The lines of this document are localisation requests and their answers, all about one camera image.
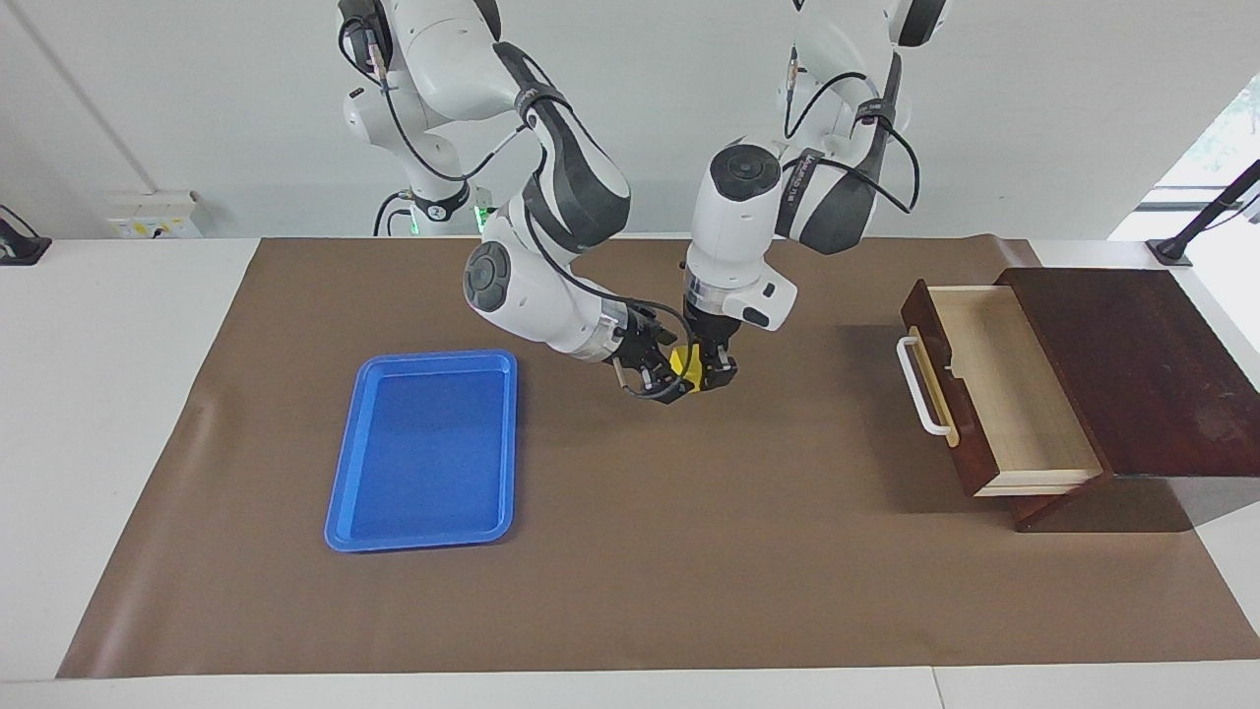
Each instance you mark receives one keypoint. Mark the yellow cube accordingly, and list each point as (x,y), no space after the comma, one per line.
(686,369)

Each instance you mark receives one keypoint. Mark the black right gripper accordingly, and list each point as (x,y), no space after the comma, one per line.
(638,340)

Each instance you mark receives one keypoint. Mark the white wall power outlet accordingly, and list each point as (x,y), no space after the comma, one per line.
(148,222)

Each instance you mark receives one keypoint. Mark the brown table mat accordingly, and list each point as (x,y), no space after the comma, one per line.
(689,551)

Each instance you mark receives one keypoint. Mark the wooden drawer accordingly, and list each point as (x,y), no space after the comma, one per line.
(1014,394)

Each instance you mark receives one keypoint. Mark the dark wooden cabinet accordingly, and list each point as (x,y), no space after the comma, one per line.
(1142,374)

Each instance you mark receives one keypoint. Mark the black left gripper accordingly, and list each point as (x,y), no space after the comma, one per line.
(711,325)

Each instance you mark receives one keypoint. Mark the blue plastic tray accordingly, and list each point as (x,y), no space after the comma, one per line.
(423,453)

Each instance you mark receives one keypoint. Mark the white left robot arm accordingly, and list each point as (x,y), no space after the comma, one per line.
(733,226)

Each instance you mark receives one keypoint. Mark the black stand with pole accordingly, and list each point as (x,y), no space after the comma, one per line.
(1171,248)

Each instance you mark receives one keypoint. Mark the bright window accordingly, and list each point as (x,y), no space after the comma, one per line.
(1211,138)

